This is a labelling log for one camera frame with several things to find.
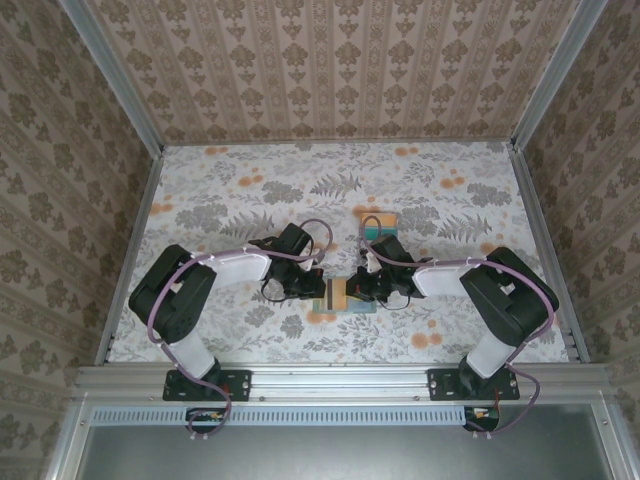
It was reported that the green card holder wallet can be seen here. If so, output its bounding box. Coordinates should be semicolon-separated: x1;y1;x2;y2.
312;277;377;315

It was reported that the orange card with dark stripe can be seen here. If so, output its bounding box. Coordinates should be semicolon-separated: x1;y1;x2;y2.
324;279;350;312

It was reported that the stack of coloured sponges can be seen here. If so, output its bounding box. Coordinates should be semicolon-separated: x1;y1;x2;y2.
359;212;401;242

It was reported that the right black connector board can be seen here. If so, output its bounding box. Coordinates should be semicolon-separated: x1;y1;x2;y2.
463;405;501;432

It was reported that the black connector board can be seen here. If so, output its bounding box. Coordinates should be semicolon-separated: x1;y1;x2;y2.
185;407;227;434
463;405;501;432

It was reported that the left black connector board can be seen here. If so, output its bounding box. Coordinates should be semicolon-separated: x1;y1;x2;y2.
185;407;227;434

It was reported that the grey metal sheet panel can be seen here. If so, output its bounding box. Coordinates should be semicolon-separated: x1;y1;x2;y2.
77;424;619;480

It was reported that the right thin black cable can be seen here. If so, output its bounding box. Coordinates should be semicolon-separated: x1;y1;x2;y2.
377;292;414;309

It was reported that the thin black cable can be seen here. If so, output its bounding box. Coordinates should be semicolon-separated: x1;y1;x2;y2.
260;277;296;304
377;292;414;309

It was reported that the left thin black cable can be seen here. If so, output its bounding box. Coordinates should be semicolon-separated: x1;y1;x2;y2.
260;277;296;304

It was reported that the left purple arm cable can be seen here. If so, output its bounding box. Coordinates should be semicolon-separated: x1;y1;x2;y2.
148;218;336;442

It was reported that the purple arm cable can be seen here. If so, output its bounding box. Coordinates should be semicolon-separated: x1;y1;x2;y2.
358;214;561;437
148;218;336;442

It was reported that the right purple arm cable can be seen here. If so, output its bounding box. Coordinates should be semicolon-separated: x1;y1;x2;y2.
358;214;561;437

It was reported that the long aluminium table edge rail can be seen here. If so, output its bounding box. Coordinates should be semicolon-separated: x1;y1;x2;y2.
74;364;609;401

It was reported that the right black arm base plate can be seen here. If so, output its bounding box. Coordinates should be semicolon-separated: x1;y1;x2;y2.
427;368;521;402

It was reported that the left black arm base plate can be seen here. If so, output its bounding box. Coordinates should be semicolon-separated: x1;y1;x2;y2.
163;368;252;402

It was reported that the grey slotted cable duct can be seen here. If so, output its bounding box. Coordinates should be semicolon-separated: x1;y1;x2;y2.
92;405;474;427

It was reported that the thin aluminium wall-side rail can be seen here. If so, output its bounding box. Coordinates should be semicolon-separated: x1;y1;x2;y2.
160;135;516;149

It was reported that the left aluminium side rail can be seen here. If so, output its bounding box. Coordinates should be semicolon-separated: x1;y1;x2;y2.
93;147;166;365

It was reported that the aluminium side rail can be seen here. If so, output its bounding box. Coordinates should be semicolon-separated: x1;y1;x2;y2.
93;147;166;365
507;142;592;364

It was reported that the right aluminium side rail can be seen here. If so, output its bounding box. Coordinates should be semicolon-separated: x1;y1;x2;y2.
507;142;592;364

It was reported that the left aluminium corner post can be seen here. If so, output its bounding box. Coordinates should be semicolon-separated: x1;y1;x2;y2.
58;0;166;157

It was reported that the aluminium corner post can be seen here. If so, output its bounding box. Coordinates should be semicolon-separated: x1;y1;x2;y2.
58;0;166;157
510;0;610;154

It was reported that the right aluminium corner post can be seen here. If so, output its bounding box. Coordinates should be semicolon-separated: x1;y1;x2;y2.
510;0;610;154

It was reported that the right lower aluminium frame rail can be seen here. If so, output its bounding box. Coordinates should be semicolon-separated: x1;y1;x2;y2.
592;399;634;480

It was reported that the aluminium frame rail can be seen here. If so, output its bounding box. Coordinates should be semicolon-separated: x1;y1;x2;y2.
592;399;634;480
42;394;91;480

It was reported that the left lower aluminium frame rail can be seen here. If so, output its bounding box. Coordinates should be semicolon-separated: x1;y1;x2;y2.
42;394;91;480

